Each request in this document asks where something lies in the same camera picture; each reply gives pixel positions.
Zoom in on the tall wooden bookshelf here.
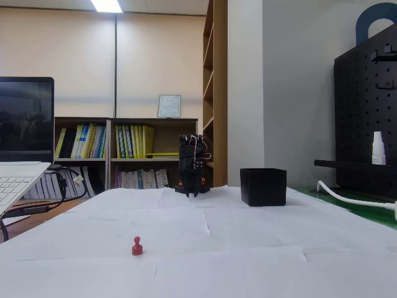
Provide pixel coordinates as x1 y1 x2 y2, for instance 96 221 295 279
202 0 229 189

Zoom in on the white laptop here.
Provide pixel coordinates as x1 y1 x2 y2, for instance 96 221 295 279
0 76 55 218

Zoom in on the wide yellow binder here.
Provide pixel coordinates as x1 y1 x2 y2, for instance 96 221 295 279
141 125 155 158

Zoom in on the red pawn piece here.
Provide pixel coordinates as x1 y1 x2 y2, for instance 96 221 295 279
131 236 143 256

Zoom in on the blue arch shape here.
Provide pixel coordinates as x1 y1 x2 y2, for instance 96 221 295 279
355 2 397 47

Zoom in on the black pegboard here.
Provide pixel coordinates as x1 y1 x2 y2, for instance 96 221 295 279
313 21 397 199

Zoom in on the framed certificate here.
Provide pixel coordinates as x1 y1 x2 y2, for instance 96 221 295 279
157 94 182 119

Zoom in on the leaning yellow book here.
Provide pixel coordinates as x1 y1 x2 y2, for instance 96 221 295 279
55 127 68 158

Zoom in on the white power cable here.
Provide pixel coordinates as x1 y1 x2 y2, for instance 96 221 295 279
316 180 397 209

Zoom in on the red white servo cable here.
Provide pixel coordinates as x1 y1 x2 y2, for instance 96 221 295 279
190 135 213 165

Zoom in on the low wooden bookshelf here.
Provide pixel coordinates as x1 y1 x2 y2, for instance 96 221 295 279
54 117 109 199
107 117 199 190

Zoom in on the flat-lying yellow book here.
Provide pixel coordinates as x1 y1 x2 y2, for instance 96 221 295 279
145 151 184 159

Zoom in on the black looped laptop cable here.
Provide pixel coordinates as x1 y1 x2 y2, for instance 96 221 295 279
46 166 89 202

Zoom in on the ceiling light panel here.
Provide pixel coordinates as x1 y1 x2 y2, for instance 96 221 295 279
89 0 124 14

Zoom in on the small white bottle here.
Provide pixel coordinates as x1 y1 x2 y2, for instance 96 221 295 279
371 131 387 165

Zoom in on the black square box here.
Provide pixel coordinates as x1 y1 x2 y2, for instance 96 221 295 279
239 168 288 207

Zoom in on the black book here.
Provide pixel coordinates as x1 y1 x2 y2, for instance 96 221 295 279
59 127 78 159

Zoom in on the black cable with dongle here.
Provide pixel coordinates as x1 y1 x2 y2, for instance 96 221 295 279
0 204 66 243

